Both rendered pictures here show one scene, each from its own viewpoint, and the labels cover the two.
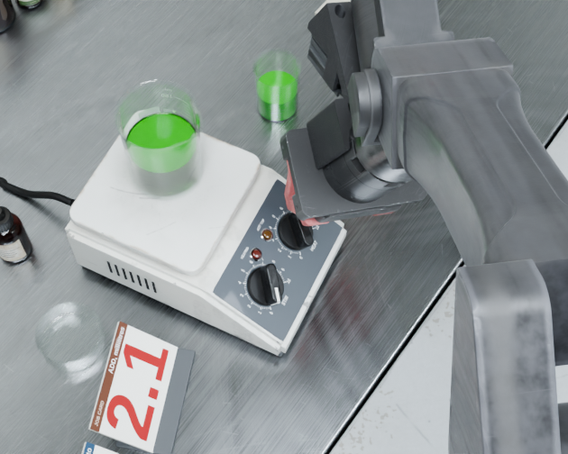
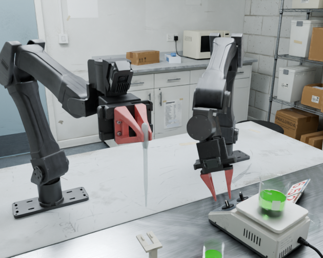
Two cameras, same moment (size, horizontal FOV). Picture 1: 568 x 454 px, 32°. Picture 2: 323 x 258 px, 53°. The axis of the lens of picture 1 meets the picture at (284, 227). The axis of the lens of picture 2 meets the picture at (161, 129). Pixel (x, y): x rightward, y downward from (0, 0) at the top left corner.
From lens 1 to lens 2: 114 cm
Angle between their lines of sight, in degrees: 95
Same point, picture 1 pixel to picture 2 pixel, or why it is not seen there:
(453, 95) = (217, 71)
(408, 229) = (185, 218)
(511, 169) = (221, 52)
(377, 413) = (218, 191)
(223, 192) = (251, 201)
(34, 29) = not seen: outside the picture
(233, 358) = not seen: hidden behind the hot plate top
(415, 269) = (189, 210)
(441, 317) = (189, 200)
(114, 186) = (291, 213)
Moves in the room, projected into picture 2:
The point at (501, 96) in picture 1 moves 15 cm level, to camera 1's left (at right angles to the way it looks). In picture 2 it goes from (208, 70) to (269, 75)
